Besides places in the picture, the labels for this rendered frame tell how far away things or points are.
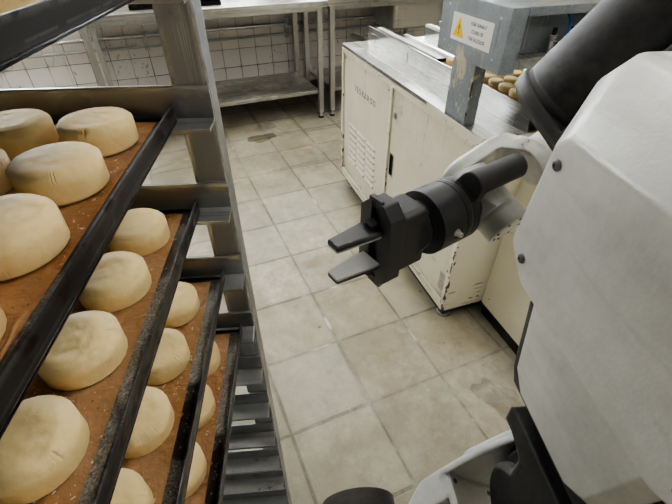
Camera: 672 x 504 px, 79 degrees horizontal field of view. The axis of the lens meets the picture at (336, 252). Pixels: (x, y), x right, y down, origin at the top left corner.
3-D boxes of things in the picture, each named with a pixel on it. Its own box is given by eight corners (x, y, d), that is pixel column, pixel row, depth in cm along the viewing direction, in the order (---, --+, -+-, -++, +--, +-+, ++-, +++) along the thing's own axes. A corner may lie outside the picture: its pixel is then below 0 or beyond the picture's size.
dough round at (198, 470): (213, 447, 40) (209, 437, 38) (198, 505, 36) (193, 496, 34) (163, 445, 40) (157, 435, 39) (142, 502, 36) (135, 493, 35)
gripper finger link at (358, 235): (324, 242, 47) (366, 224, 50) (340, 257, 45) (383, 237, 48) (323, 231, 46) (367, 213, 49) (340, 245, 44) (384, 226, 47)
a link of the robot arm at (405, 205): (349, 262, 57) (412, 233, 62) (395, 304, 51) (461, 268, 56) (352, 183, 49) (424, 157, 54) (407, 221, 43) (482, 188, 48)
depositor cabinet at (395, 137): (340, 183, 268) (341, 42, 215) (437, 166, 286) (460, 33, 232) (438, 325, 175) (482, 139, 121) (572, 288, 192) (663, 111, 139)
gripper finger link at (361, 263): (339, 283, 48) (380, 263, 50) (324, 268, 50) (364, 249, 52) (339, 292, 49) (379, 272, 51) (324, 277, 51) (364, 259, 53)
